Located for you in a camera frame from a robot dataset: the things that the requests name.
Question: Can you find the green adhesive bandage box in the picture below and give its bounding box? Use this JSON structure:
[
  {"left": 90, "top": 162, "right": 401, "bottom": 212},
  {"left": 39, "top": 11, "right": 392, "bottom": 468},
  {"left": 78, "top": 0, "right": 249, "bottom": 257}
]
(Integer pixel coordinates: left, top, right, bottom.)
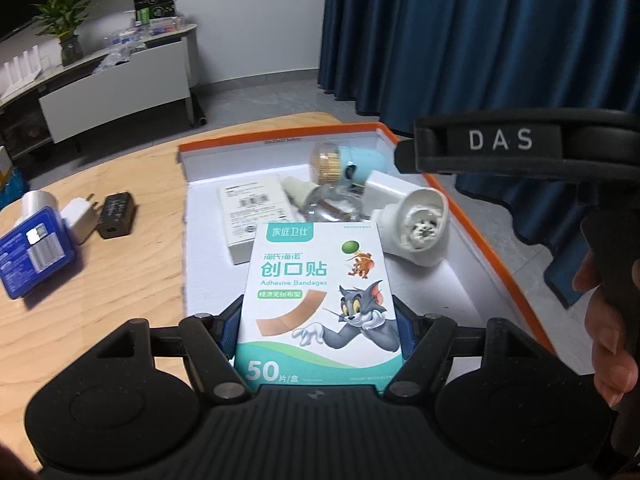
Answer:
[{"left": 234, "top": 222, "right": 404, "bottom": 391}]

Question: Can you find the large white travel adapter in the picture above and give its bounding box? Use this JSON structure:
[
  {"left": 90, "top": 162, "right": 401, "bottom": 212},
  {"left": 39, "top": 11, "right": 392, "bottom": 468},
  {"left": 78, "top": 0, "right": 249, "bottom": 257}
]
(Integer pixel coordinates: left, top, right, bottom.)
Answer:
[{"left": 370, "top": 188, "right": 449, "bottom": 268}]

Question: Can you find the white power adapter box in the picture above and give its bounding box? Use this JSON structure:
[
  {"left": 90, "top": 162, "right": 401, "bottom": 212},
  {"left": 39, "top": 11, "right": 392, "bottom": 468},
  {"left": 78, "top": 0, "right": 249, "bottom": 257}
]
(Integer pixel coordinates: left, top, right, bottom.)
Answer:
[{"left": 219, "top": 176, "right": 295, "bottom": 266}]

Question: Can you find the clear glass refill bottle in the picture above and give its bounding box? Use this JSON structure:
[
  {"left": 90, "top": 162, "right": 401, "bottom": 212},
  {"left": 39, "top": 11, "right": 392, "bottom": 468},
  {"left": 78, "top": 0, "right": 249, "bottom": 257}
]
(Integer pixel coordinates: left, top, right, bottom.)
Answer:
[{"left": 281, "top": 177, "right": 362, "bottom": 222}]

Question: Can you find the black ugreen charger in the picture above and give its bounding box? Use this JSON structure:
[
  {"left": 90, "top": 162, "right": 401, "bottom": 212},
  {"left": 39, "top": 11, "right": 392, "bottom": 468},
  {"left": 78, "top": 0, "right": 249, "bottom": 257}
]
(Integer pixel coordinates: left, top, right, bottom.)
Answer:
[{"left": 96, "top": 192, "right": 136, "bottom": 240}]

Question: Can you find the light blue toothpick jar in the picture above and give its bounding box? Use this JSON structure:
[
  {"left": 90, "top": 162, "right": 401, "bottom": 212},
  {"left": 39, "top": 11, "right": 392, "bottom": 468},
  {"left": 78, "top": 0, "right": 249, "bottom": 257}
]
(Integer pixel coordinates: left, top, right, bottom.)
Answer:
[{"left": 309, "top": 142, "right": 388, "bottom": 186}]

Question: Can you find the blue plastic case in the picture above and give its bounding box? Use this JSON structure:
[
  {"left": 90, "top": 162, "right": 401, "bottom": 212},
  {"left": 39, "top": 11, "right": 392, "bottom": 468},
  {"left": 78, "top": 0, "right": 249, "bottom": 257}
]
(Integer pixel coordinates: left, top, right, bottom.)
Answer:
[{"left": 0, "top": 206, "right": 77, "bottom": 300}]

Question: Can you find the white round plug adapter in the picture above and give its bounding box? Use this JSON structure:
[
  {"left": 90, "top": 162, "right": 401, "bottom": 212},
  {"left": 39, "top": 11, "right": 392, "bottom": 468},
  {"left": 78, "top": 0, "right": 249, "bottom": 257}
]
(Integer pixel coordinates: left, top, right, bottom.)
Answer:
[{"left": 15, "top": 190, "right": 58, "bottom": 226}]

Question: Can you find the small white usb charger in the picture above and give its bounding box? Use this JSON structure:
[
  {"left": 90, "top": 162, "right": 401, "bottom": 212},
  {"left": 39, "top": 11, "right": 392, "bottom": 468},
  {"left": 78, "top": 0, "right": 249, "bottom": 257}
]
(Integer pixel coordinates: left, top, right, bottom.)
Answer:
[{"left": 361, "top": 170, "right": 416, "bottom": 216}]

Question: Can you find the person's right hand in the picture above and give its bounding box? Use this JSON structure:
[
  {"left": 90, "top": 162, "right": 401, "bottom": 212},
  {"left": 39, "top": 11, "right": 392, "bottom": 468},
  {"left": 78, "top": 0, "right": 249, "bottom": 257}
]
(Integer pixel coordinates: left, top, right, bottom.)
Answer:
[{"left": 573, "top": 250, "right": 639, "bottom": 408}]

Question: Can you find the light wooden table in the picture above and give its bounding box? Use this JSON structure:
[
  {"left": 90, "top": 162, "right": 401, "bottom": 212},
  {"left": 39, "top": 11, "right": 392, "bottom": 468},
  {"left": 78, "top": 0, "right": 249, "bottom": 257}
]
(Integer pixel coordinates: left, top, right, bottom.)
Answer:
[{"left": 0, "top": 110, "right": 557, "bottom": 470}]

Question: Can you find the orange white shallow box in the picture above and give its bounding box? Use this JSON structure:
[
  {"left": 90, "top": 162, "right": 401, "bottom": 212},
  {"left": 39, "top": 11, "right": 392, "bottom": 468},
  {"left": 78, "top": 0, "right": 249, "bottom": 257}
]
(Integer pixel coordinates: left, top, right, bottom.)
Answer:
[{"left": 179, "top": 124, "right": 549, "bottom": 385}]

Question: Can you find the dark blue curtain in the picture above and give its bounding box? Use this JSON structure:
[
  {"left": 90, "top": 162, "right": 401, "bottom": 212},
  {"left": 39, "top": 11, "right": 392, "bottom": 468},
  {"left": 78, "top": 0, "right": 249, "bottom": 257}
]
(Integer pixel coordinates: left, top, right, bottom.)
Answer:
[{"left": 316, "top": 0, "right": 640, "bottom": 309}]

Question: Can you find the white tv console cabinet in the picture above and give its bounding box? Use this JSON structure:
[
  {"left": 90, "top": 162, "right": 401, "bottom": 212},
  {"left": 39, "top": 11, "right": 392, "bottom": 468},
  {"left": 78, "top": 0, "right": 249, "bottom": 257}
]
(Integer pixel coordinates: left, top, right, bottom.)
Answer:
[{"left": 1, "top": 24, "right": 205, "bottom": 160}]

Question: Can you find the black green product box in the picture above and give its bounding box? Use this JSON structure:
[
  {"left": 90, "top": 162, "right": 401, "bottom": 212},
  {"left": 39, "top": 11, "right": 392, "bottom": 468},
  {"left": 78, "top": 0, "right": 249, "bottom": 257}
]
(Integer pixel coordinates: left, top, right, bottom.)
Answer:
[{"left": 134, "top": 0, "right": 176, "bottom": 25}]

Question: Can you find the white wifi router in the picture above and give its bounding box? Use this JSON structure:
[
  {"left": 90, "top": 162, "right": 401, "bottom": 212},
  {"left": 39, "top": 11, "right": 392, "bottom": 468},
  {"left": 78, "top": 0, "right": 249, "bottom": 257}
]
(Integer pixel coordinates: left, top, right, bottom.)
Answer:
[{"left": 1, "top": 46, "right": 42, "bottom": 100}]

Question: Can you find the potted green plant on console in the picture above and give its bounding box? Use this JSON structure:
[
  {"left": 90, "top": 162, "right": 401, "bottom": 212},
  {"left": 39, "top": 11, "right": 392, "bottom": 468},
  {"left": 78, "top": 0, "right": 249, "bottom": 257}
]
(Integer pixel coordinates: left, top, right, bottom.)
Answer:
[{"left": 35, "top": 0, "right": 91, "bottom": 67}]

